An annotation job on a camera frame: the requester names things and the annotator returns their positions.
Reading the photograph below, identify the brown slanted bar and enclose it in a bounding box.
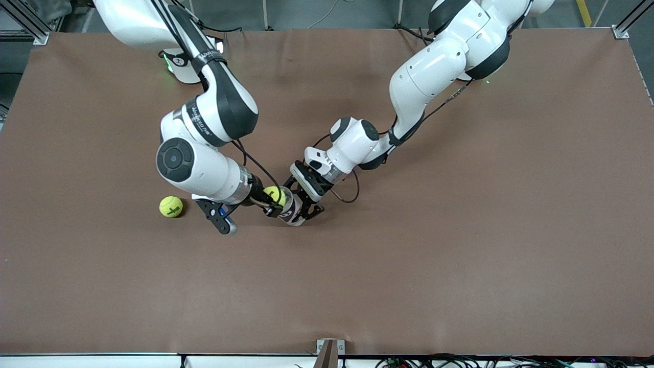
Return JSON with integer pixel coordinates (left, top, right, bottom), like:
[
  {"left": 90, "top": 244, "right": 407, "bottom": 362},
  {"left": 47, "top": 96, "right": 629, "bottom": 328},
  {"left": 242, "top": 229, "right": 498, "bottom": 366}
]
[{"left": 313, "top": 339, "right": 339, "bottom": 368}]

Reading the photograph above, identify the grey metal bracket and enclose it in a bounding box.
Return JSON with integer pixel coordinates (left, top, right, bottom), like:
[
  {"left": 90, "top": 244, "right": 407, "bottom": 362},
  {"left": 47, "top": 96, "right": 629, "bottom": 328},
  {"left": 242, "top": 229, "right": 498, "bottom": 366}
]
[{"left": 316, "top": 338, "right": 346, "bottom": 368}]

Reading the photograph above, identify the black right base cable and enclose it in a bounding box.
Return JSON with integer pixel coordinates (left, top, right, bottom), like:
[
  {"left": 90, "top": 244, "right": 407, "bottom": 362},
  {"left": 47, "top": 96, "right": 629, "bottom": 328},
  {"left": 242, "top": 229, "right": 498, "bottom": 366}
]
[{"left": 197, "top": 19, "right": 245, "bottom": 35}]

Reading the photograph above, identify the clear tennis ball can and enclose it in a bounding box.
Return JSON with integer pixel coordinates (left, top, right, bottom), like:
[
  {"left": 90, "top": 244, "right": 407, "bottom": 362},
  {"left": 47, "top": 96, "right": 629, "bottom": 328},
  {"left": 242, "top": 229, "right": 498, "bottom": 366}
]
[{"left": 278, "top": 187, "right": 307, "bottom": 226}]

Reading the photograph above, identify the brown table mat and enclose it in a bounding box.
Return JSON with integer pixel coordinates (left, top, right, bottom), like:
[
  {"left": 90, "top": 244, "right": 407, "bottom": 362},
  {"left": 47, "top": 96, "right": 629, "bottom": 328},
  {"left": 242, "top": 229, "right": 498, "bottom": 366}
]
[{"left": 0, "top": 27, "right": 654, "bottom": 357}]

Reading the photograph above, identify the yellow Wilson tennis ball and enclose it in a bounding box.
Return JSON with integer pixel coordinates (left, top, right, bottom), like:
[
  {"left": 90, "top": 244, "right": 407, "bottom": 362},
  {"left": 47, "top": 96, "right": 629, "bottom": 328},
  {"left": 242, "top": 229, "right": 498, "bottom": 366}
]
[
  {"left": 159, "top": 196, "right": 184, "bottom": 218},
  {"left": 263, "top": 185, "right": 287, "bottom": 207}
]

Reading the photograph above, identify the aluminium frame profile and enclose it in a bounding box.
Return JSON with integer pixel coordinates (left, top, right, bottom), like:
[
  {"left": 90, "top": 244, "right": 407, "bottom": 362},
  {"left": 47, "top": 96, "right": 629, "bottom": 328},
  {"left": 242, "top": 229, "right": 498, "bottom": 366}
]
[
  {"left": 0, "top": 0, "right": 50, "bottom": 45},
  {"left": 612, "top": 0, "right": 654, "bottom": 39}
]

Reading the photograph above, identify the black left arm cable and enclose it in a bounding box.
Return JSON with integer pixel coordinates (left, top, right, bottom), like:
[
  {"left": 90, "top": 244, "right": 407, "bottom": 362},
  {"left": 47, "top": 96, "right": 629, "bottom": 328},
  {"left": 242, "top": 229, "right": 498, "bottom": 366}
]
[{"left": 309, "top": 79, "right": 476, "bottom": 204}]

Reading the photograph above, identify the black base cable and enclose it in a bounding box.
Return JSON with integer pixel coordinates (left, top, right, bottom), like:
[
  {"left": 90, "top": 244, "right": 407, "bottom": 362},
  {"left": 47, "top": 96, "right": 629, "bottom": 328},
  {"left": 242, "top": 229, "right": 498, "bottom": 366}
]
[
  {"left": 393, "top": 23, "right": 436, "bottom": 48},
  {"left": 197, "top": 19, "right": 245, "bottom": 35}
]

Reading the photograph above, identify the white floor cable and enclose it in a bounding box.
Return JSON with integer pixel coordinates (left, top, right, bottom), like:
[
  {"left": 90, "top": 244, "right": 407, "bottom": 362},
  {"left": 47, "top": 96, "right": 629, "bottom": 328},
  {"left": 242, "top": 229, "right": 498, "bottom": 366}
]
[{"left": 308, "top": 0, "right": 340, "bottom": 30}]

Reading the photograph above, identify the black left base cable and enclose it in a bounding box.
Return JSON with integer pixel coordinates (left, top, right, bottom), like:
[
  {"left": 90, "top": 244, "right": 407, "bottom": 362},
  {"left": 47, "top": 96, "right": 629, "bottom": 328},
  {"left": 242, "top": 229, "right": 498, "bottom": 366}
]
[{"left": 393, "top": 23, "right": 436, "bottom": 48}]

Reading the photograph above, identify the grey crumpled cover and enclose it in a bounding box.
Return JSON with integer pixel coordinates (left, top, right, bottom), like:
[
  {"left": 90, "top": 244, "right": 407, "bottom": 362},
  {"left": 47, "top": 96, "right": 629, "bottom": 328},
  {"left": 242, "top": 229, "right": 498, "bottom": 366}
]
[{"left": 31, "top": 0, "right": 72, "bottom": 24}]

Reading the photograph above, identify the white table edge rail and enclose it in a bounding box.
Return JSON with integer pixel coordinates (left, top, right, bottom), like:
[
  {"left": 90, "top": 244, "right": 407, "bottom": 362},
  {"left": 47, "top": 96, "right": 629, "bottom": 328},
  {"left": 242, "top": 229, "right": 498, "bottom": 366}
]
[{"left": 0, "top": 353, "right": 317, "bottom": 368}]

